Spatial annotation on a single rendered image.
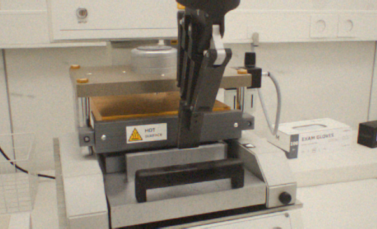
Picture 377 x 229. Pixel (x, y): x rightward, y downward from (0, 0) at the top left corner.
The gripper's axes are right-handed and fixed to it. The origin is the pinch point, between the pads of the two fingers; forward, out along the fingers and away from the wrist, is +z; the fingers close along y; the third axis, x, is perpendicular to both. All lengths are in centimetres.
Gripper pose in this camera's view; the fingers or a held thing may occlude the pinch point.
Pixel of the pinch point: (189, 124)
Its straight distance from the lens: 54.3
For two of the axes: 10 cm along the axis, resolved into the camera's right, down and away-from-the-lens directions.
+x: 9.5, -0.7, 3.0
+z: -1.1, 8.3, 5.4
